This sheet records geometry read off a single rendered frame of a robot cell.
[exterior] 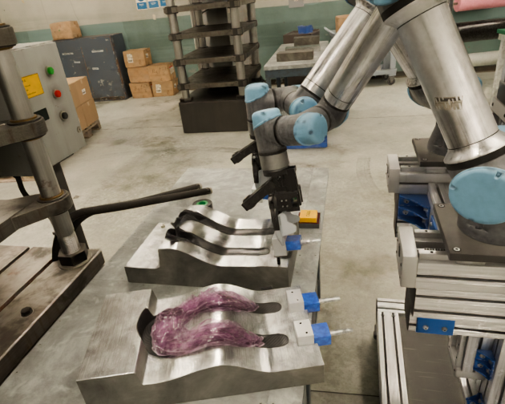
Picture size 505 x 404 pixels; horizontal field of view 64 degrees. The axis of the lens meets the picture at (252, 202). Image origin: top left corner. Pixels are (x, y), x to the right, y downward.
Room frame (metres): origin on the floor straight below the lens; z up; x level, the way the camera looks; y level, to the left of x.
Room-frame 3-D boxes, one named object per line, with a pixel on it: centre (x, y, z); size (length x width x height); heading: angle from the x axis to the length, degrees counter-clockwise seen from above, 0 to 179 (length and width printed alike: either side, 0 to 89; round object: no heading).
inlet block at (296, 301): (0.78, -0.13, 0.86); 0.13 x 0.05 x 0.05; 92
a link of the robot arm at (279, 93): (1.26, -0.15, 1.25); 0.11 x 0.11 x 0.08; 9
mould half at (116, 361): (0.70, 0.14, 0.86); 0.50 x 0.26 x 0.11; 92
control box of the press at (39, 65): (1.46, 0.75, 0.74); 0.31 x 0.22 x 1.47; 165
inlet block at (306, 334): (0.67, -0.13, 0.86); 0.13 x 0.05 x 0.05; 92
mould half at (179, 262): (1.07, 0.13, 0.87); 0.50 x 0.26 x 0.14; 75
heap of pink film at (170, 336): (0.71, 0.14, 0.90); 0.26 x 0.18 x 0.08; 92
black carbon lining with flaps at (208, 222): (1.06, 0.12, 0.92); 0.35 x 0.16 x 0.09; 75
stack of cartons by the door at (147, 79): (7.75, 1.58, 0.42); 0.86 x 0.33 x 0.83; 77
